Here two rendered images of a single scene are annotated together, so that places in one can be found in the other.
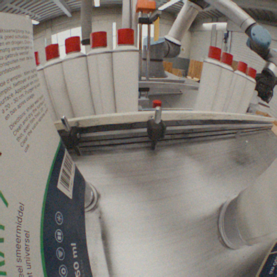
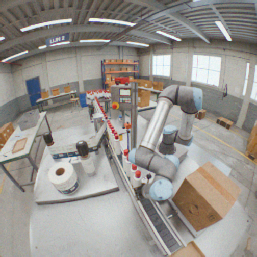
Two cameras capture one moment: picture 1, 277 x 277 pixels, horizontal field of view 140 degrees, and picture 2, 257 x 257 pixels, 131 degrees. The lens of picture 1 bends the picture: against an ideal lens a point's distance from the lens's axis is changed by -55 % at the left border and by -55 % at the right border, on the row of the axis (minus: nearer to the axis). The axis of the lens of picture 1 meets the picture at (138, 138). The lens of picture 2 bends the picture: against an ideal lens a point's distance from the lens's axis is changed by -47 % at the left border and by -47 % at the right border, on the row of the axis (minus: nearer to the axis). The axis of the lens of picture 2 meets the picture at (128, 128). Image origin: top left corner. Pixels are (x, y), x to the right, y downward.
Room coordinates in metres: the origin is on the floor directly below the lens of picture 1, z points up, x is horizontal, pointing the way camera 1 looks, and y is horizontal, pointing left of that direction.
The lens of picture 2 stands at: (0.17, -0.74, 1.58)
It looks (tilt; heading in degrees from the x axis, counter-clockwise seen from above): 30 degrees down; 77
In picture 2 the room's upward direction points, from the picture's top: 1 degrees counter-clockwise
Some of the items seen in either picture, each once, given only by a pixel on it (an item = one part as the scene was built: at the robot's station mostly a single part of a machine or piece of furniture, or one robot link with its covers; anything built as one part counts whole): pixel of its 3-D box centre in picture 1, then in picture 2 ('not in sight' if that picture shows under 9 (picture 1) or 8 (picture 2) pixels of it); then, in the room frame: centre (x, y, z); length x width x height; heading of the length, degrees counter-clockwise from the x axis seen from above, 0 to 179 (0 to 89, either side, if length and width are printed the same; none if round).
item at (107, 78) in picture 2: not in sight; (121, 75); (1.58, 7.63, 1.26); 2.78 x 0.61 x 2.51; 16
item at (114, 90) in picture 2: not in sight; (123, 97); (0.32, 0.09, 1.38); 0.17 x 0.10 x 0.19; 154
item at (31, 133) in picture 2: not in sight; (32, 145); (-1.59, 1.09, 0.40); 1.90 x 0.75 x 0.80; 106
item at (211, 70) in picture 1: (209, 83); (126, 161); (0.27, -0.18, 0.98); 0.05 x 0.05 x 0.20
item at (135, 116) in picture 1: (236, 116); (128, 182); (0.26, -0.32, 0.90); 1.07 x 0.01 x 0.02; 99
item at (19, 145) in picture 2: not in sight; (19, 145); (-1.29, 0.49, 0.82); 0.34 x 0.24 x 0.03; 112
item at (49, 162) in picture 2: not in sight; (57, 158); (-0.37, 0.05, 0.89); 0.31 x 0.31 x 0.01
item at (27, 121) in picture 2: not in sight; (29, 119); (-1.58, 1.36, 0.91); 0.60 x 0.40 x 0.22; 110
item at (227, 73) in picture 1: (221, 86); (129, 165); (0.28, -0.24, 0.98); 0.05 x 0.05 x 0.20
